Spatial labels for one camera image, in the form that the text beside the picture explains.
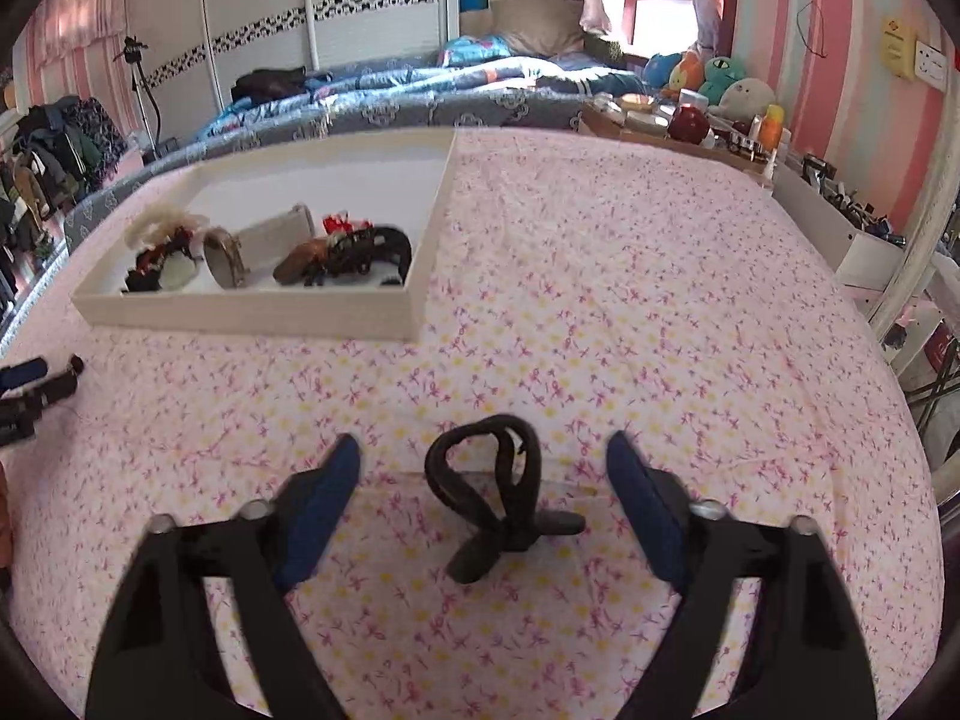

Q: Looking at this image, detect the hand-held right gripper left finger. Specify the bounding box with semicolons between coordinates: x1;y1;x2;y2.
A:
84;431;365;720

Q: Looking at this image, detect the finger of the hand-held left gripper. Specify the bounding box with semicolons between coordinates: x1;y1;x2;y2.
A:
21;355;86;412
0;362;50;395

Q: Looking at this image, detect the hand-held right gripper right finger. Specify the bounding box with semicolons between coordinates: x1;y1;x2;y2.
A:
606;431;878;720

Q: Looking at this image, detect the black bow hair clip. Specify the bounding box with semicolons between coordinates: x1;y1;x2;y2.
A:
423;413;588;585

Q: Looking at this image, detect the black scrunchie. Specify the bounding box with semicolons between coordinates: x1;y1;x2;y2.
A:
123;235;197;294

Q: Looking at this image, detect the cream scrunchie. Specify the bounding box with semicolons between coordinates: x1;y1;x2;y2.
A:
125;208;208;250

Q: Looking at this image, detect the grey strap wristwatch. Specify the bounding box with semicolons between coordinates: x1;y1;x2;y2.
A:
202;203;317;290

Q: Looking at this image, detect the black beaded bracelet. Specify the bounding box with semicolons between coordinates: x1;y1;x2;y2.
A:
303;224;414;290

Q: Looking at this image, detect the white shallow tray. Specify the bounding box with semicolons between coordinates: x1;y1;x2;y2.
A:
70;127;459;343

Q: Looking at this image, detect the pink floral cloth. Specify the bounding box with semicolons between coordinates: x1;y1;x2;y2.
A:
0;126;947;720

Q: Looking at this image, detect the clothes rack with clothes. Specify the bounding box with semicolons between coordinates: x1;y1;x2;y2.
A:
0;93;129;317

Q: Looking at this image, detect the black tripod stand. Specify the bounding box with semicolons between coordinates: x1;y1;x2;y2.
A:
113;35;178;159

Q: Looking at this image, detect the white organizer box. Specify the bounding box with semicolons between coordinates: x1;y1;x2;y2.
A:
772;153;909;294

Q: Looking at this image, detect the short pink curtain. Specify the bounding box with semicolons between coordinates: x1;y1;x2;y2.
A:
25;0;129;69

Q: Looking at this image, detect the black clothes pile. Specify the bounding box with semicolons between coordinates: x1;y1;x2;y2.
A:
230;67;309;103

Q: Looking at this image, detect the red apple-shaped box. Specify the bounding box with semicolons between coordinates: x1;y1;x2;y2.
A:
667;104;710;143

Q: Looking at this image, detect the orange bottle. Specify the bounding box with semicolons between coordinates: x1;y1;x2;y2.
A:
757;104;785;155

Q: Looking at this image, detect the blue patterned quilt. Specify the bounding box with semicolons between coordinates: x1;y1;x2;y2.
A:
63;51;662;257

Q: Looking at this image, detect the orange and blue plush toy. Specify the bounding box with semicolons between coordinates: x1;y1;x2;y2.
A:
643;50;707;99

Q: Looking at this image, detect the green plush toy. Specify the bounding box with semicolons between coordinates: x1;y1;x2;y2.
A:
700;54;752;103

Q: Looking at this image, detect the beige pillow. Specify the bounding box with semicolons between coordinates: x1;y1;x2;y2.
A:
490;0;594;58

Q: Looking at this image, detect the white curved mirror frame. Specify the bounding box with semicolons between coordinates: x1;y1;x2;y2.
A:
868;51;960;332

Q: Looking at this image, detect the yellow wall sign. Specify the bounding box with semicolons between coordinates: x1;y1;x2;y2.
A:
880;14;917;80

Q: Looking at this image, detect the white wall socket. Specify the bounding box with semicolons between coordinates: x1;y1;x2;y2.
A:
913;37;948;92

